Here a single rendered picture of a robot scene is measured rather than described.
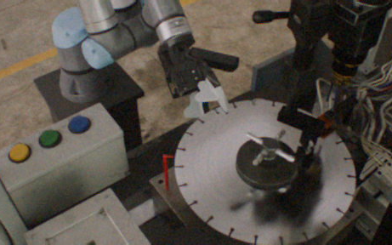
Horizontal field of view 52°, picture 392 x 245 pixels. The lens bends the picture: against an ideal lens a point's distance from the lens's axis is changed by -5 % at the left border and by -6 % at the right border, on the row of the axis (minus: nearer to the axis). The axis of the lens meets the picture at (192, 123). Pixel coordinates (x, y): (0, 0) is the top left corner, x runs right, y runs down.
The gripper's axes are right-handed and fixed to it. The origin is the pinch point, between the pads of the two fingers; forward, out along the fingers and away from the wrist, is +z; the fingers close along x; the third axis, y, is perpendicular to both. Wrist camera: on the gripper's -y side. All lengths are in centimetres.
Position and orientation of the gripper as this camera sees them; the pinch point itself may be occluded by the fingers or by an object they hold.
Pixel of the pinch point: (220, 121)
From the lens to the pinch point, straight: 91.9
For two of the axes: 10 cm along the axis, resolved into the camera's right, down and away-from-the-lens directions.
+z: 3.6, 9.2, -1.4
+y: -9.1, 3.2, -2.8
